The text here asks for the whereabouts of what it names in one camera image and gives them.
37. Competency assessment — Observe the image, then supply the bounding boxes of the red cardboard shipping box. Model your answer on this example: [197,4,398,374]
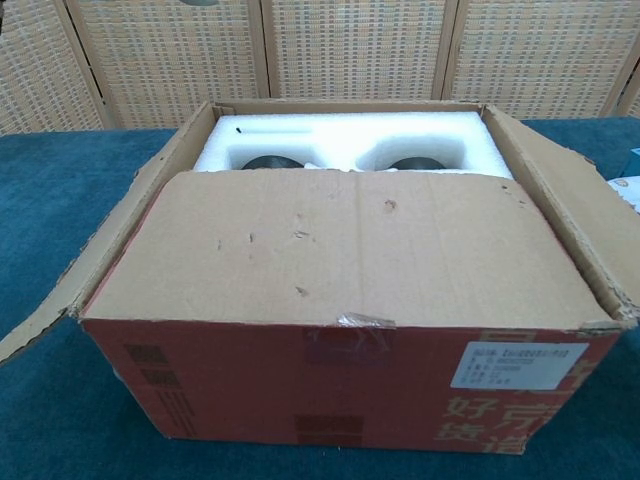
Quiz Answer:
[0,99,640,457]

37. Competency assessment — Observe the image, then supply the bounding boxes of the woven bamboo folding screen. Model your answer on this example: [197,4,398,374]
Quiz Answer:
[0,0,640,137]

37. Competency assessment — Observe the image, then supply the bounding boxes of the black round cup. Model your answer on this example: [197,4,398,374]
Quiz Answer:
[392,155,447,174]
[242,155,306,174]

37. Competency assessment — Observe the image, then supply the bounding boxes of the white foam insert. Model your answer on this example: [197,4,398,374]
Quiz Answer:
[192,112,516,181]

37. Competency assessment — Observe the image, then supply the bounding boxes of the white blue tissue pack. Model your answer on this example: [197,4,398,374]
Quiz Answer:
[607,175,640,214]

